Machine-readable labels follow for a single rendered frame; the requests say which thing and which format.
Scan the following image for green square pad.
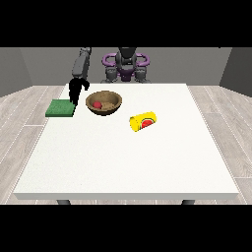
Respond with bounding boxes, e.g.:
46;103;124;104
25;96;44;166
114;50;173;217
44;98;76;118

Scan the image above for grey robot trunk purple rings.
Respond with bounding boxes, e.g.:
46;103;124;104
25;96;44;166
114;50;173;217
100;47;152;85

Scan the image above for brown wooden bowl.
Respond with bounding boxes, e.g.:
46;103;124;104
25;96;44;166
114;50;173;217
85;90;123;116

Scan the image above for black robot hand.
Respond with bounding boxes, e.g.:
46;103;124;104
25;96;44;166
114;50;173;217
68;77;91;106

